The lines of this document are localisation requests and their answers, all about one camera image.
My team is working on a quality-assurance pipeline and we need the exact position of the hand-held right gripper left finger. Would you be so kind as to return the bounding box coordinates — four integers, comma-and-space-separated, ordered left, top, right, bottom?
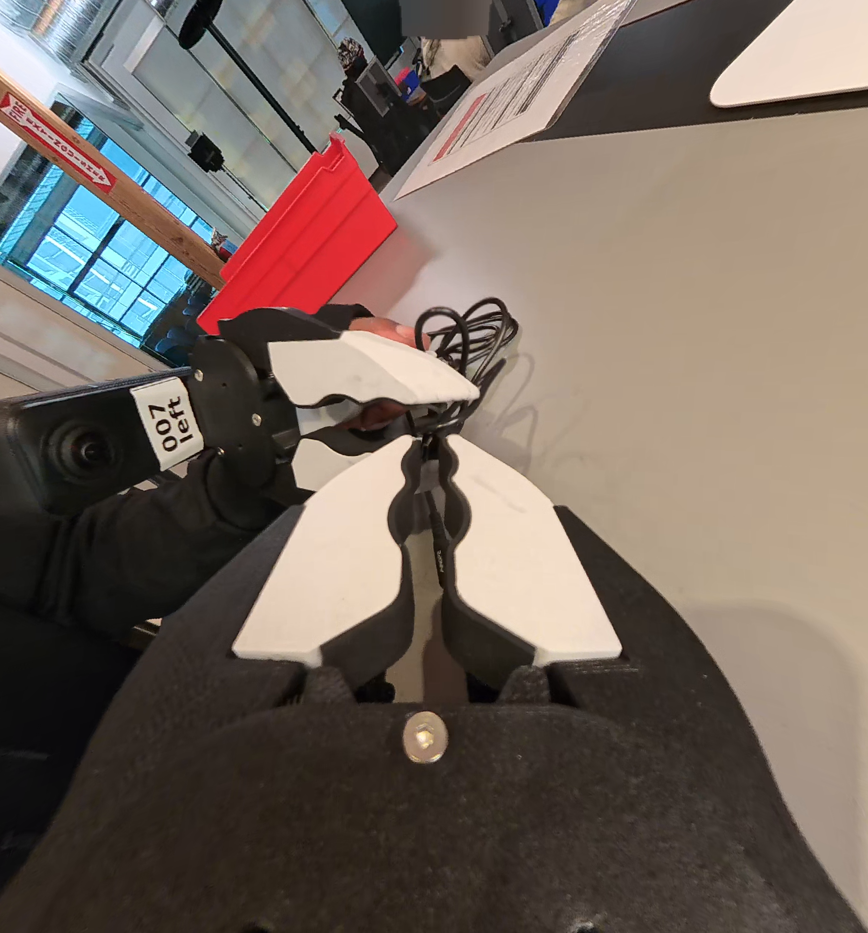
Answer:
231, 435, 417, 668

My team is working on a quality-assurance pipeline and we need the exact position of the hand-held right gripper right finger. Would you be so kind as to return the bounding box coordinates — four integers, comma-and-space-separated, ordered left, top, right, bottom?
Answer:
437, 433, 623, 668

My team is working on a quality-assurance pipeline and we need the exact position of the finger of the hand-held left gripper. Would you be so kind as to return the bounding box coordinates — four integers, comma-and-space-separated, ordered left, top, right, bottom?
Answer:
266, 330, 482, 411
292, 429, 420, 498

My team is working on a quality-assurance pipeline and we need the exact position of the thin black usb-c cable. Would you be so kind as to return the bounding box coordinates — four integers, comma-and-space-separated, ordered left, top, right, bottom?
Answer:
405, 297, 520, 587

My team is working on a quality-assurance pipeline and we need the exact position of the red plastic bin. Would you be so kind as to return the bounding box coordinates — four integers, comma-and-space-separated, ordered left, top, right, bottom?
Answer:
197, 133, 399, 336

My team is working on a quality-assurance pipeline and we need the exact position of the person's left hand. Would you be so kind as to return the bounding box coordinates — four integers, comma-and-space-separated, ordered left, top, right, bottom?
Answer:
339, 315, 420, 434

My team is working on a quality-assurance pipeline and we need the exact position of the white printed paper sheet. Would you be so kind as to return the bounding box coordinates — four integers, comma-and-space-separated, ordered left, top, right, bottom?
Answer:
394, 0, 639, 201

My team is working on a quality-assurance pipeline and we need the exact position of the red white warning sign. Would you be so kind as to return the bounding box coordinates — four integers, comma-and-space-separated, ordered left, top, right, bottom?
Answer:
0, 92, 119, 195

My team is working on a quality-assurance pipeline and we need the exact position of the person's dark clothing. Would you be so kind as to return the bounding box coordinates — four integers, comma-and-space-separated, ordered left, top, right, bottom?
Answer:
0, 583, 158, 912

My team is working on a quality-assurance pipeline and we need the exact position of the black floor lamp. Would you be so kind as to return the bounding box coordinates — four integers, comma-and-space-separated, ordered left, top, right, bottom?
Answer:
177, 0, 320, 154

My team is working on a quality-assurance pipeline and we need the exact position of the wooden support post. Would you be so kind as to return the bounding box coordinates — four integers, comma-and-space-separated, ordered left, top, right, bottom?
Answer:
0, 44, 227, 289

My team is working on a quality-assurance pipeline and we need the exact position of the silver round air duct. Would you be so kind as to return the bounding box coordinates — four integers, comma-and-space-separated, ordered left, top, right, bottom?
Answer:
40, 0, 180, 67

